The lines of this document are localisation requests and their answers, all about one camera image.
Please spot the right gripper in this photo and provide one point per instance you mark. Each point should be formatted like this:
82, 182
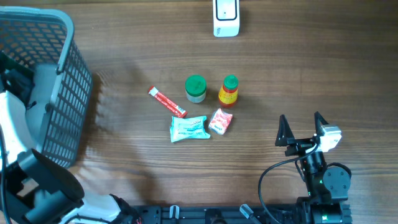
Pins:
298, 145

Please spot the red sauce bottle green cap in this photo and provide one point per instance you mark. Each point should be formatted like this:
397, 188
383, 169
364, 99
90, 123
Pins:
228, 94

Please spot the red white snack packet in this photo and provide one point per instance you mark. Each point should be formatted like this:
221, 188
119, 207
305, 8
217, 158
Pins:
220, 121

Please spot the teal tissue packet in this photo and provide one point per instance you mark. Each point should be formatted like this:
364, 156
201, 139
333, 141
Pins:
188, 128

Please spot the clear jar green lid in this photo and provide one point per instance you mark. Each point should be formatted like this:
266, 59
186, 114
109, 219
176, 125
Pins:
195, 88

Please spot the red stick packet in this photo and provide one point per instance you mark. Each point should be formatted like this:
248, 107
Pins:
169, 104

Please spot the dark green box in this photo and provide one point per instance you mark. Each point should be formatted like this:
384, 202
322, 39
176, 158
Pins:
8, 63

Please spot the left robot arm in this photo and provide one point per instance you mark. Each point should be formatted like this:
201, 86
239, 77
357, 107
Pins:
35, 189

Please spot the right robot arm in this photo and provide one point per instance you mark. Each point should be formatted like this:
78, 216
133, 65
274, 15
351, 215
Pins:
327, 184

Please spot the white barcode scanner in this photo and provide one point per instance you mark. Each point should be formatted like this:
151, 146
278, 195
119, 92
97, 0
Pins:
226, 18

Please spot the grey plastic shopping basket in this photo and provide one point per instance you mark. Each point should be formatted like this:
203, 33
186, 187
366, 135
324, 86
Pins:
47, 112

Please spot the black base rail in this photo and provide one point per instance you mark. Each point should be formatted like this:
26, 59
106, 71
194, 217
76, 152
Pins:
279, 213

